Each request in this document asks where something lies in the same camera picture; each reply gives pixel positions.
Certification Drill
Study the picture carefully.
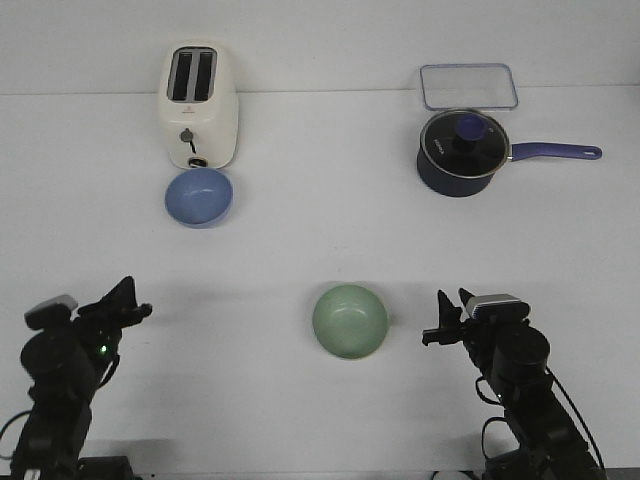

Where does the clear rectangular container lid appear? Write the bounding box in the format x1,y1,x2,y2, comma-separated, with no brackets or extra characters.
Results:
419,63,519,111

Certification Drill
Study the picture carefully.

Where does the green bowl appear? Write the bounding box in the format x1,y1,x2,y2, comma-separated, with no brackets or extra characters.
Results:
311,284,389,360

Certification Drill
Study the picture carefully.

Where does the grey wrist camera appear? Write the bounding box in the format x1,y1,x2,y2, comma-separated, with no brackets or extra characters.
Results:
24,294,78,331
465,294,530,321

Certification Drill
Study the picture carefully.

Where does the blue bowl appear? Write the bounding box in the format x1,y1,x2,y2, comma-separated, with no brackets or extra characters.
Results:
164,168,234,229

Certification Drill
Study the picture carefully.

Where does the cream two-slot toaster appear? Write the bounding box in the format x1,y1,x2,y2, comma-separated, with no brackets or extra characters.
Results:
157,40,239,169

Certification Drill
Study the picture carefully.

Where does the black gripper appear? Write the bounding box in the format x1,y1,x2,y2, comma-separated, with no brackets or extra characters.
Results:
72,276,153,358
422,288,491,360

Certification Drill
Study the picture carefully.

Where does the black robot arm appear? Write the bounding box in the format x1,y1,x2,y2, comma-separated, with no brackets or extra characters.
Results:
7,276,152,479
422,289,606,479

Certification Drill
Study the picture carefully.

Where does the dark blue saucepan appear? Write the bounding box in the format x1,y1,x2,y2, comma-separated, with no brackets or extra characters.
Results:
417,142,602,197

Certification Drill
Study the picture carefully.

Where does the glass saucepan lid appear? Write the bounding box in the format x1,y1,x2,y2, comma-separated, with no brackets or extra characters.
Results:
420,109,510,179

